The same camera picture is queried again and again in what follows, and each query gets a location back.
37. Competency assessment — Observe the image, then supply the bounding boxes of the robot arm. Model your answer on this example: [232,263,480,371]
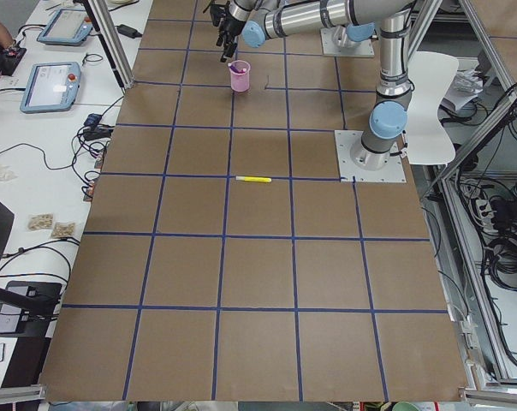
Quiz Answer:
[205,0,413,171]

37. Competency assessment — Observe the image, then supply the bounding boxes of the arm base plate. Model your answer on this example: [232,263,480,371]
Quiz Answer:
[335,130,407,183]
[320,26,375,58]

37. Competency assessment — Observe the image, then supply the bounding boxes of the left teach pendant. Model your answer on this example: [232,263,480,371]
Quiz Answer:
[20,62,81,114]

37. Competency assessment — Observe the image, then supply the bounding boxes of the yellow highlighter pen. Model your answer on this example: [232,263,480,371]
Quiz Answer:
[235,176,272,183]

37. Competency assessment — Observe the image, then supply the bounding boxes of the teach pendant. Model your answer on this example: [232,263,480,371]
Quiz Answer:
[20,62,81,114]
[37,9,93,46]

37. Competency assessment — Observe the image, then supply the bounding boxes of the purple highlighter pen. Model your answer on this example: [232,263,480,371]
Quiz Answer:
[228,64,247,74]

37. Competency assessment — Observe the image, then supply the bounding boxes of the white chair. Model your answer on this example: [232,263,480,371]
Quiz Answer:
[406,51,459,165]

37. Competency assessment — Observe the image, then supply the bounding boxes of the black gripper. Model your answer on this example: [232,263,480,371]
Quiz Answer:
[216,6,246,63]

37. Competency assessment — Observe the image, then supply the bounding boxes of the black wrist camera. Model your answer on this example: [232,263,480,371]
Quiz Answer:
[204,1,227,27]

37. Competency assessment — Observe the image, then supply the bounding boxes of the pink mesh cup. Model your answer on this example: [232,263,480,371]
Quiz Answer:
[228,60,251,92]

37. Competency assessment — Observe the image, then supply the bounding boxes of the black power adapter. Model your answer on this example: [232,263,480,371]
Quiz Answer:
[116,24,142,39]

